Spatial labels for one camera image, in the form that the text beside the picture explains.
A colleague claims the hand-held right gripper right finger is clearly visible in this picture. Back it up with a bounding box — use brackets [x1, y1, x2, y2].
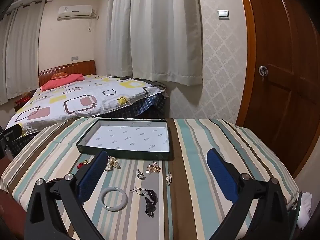
[206, 148, 297, 240]

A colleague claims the pink pillow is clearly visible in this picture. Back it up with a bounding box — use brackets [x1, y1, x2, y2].
[41, 73, 86, 91]

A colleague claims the white air conditioner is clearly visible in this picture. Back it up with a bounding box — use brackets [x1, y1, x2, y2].
[57, 5, 97, 21]

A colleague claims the pale jade bangle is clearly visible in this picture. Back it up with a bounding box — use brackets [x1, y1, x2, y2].
[100, 187, 128, 211]

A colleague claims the gold chain necklace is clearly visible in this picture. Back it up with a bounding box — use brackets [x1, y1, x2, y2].
[106, 156, 121, 172]

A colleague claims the white plastic bag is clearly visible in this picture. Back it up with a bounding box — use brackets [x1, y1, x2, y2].
[297, 192, 313, 227]

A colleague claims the brown wooden door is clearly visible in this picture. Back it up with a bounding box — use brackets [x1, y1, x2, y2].
[237, 0, 320, 178]

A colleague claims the white shallow tray box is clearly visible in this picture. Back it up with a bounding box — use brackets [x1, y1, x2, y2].
[76, 119, 174, 161]

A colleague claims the silver door lock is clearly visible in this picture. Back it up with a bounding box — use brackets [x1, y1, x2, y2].
[258, 65, 268, 82]

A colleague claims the black carved ornament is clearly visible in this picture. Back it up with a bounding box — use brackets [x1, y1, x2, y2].
[144, 197, 158, 217]

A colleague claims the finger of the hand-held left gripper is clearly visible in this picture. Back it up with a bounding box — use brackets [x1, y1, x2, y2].
[0, 124, 22, 159]

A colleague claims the gold rhinestone brooch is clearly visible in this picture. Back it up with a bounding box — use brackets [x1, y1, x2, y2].
[146, 162, 162, 174]

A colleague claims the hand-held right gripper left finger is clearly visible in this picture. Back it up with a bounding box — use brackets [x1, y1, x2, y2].
[24, 150, 108, 240]

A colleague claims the wooden bed headboard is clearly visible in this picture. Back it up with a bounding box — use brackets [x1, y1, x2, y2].
[38, 60, 97, 87]

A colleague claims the narrow cream curtain panel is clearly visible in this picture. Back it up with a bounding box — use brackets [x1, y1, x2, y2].
[105, 0, 137, 78]

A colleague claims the cream window curtain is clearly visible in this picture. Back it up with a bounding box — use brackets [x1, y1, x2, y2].
[5, 0, 46, 100]
[0, 11, 18, 105]

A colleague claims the bed with patterned quilt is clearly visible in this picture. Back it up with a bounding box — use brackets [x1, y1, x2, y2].
[5, 74, 167, 137]

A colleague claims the wide cream curtain panel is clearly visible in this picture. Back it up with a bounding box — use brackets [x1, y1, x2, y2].
[130, 0, 203, 86]

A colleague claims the striped tablecloth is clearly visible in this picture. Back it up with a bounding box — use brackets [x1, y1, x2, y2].
[0, 117, 300, 240]

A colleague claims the dark bead pendant with cord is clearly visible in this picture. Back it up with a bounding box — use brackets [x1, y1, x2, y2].
[129, 187, 158, 200]

